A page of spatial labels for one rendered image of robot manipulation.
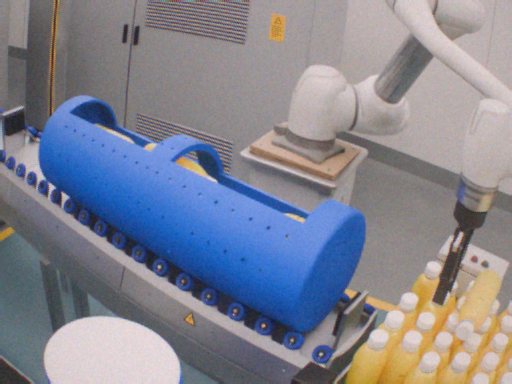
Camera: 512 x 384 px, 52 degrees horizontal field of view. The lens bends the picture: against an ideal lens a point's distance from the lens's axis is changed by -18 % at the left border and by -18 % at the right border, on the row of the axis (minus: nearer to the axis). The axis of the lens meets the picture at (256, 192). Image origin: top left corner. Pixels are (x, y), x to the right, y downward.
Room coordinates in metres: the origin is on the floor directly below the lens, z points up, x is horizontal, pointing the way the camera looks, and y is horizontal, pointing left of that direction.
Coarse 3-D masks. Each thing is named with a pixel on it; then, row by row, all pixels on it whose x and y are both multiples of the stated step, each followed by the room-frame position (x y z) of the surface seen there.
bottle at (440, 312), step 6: (426, 306) 0.94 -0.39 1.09; (432, 306) 0.93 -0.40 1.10; (438, 306) 0.92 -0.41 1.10; (444, 306) 0.93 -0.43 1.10; (420, 312) 0.95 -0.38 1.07; (426, 312) 0.93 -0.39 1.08; (432, 312) 0.92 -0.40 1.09; (438, 312) 0.92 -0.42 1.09; (444, 312) 0.92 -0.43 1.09; (438, 318) 0.91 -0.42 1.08; (444, 318) 0.92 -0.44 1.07; (438, 324) 0.91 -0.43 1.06
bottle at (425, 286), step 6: (420, 276) 1.08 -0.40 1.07; (426, 276) 1.06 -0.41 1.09; (420, 282) 1.06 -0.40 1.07; (426, 282) 1.05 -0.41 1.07; (432, 282) 1.05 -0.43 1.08; (438, 282) 1.05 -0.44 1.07; (414, 288) 1.06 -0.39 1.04; (420, 288) 1.05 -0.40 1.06; (426, 288) 1.04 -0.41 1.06; (432, 288) 1.04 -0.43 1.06; (420, 294) 1.04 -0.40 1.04; (426, 294) 1.04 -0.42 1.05; (432, 294) 1.04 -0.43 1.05; (420, 300) 1.04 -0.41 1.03; (426, 300) 1.03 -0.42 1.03; (420, 306) 1.03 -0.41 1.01
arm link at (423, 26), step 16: (400, 0) 1.35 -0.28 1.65; (416, 0) 1.33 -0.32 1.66; (400, 16) 1.34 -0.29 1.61; (416, 16) 1.29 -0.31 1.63; (432, 16) 1.30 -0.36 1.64; (416, 32) 1.26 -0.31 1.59; (432, 32) 1.23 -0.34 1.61; (432, 48) 1.22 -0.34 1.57; (448, 48) 1.19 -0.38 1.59; (448, 64) 1.19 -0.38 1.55; (464, 64) 1.16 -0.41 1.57; (480, 64) 1.17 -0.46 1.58; (480, 80) 1.13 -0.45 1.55; (496, 80) 1.13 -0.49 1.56; (496, 96) 1.10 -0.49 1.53
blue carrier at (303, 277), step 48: (48, 144) 1.36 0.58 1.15; (96, 144) 1.29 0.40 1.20; (144, 144) 1.51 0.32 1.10; (192, 144) 1.26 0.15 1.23; (96, 192) 1.22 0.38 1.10; (144, 192) 1.15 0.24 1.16; (192, 192) 1.11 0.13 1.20; (240, 192) 1.33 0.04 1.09; (144, 240) 1.14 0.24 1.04; (192, 240) 1.05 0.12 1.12; (240, 240) 1.01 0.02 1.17; (288, 240) 0.99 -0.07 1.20; (336, 240) 1.01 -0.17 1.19; (240, 288) 0.98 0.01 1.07; (288, 288) 0.93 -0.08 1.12; (336, 288) 1.06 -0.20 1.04
